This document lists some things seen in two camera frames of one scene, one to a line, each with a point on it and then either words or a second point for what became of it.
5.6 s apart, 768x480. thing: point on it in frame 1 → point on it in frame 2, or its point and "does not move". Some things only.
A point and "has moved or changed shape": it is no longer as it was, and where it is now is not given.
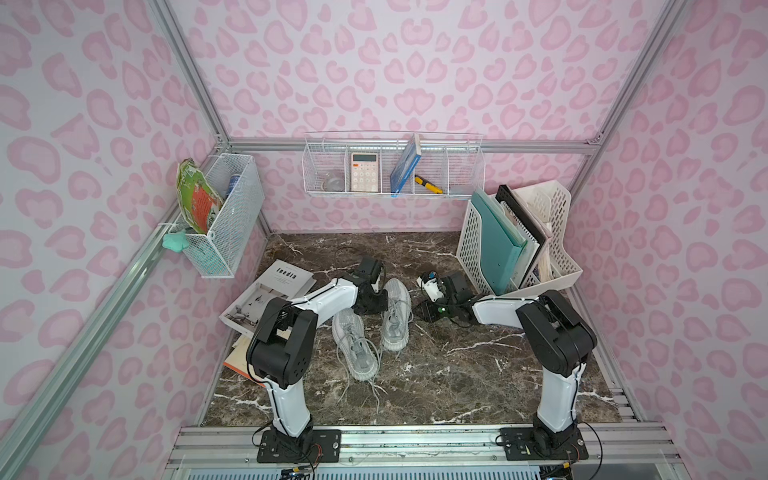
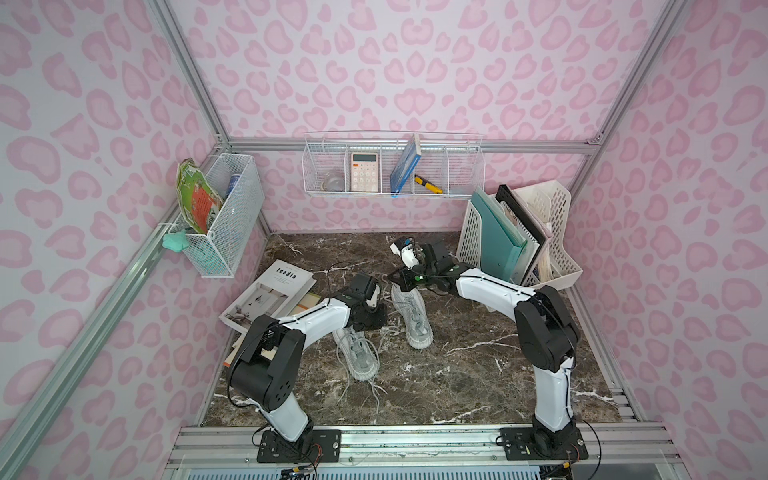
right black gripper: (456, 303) → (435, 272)
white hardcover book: (281, 280) does not move
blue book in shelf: (406, 164) does not move
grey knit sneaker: (397, 321) has moved or changed shape
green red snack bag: (196, 195) does not move
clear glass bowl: (332, 183) does not move
